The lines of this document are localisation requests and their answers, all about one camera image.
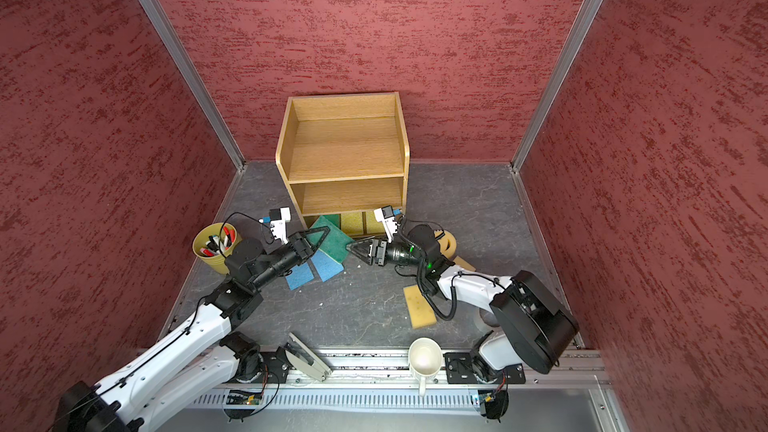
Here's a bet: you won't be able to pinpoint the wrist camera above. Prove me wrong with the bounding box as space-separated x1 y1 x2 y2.
373 205 402 243
259 207 291 244

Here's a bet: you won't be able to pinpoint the yellow pen cup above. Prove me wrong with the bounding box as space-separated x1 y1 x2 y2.
192 222 241 275

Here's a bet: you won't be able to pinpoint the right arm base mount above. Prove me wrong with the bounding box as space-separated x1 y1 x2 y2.
443 352 526 385

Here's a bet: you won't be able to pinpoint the markers in cup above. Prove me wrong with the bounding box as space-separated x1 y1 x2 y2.
199 224 237 257

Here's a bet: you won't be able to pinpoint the white mug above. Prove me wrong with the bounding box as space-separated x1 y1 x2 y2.
407 337 444 397

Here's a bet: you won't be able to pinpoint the light blue sponge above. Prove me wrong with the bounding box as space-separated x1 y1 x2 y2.
285 262 314 290
311 250 344 282

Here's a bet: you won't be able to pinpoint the dark green sponge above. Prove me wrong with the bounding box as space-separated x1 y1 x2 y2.
310 216 354 263

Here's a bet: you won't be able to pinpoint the grey stapler on rail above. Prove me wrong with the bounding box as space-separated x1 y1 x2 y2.
283 332 332 382

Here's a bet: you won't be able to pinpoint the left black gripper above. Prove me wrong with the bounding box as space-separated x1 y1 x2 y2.
252 225 330 290

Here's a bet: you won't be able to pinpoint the yellow smiley face sponge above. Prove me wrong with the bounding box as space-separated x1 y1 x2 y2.
436 230 457 259

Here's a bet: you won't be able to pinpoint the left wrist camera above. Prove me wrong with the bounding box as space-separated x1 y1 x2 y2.
259 207 291 244

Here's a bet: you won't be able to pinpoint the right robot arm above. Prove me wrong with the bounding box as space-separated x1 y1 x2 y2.
346 224 579 376

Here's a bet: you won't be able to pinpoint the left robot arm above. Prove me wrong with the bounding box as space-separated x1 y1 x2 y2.
51 226 330 431

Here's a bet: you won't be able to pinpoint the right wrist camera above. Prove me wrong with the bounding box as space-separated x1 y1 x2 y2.
373 205 402 243

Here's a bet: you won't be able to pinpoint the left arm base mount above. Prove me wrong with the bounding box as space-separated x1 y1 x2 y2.
233 347 292 384

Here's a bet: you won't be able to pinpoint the bright green sponge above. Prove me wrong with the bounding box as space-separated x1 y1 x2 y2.
324 214 341 228

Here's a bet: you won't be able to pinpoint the wooden three-tier shelf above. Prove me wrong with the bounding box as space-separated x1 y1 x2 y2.
275 92 411 227

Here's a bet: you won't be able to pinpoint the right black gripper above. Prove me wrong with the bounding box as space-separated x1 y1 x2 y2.
347 235 427 269

